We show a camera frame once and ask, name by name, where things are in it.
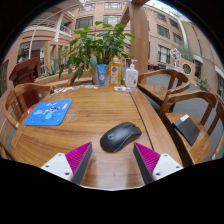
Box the green potted plant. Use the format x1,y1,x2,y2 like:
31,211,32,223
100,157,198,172
58,20,136,86

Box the blue cartoon print mouse pad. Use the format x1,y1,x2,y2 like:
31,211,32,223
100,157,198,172
23,98,73,127

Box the small white packet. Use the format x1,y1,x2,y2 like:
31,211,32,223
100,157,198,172
113,85,132,92

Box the black computer mouse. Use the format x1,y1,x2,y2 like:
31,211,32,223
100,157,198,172
99,121,143,154

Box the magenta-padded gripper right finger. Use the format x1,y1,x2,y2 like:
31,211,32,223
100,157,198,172
132,142,184,186

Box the yellow flowering plant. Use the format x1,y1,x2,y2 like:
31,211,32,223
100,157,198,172
199,77,209,92

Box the white pump bottle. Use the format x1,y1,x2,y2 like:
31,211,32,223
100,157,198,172
124,59,139,89

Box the wooden armchair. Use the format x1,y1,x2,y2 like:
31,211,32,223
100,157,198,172
0,141,14,161
208,96,224,161
67,69,94,88
158,90,218,167
3,82,54,131
137,68,192,108

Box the red-brown wooden pedestal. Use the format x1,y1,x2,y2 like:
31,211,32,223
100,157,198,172
8,56,42,111

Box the black flat box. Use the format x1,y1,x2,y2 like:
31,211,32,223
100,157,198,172
172,114,201,147

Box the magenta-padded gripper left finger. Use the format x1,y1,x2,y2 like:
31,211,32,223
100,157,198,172
40,141,94,186

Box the blue squeeze tube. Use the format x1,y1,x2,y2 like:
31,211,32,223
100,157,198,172
96,63,108,88

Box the yellow dish soap bottle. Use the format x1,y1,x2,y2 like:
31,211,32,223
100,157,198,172
109,55,123,88

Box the white outdoor sculpture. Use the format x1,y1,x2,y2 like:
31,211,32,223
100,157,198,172
169,47,183,69

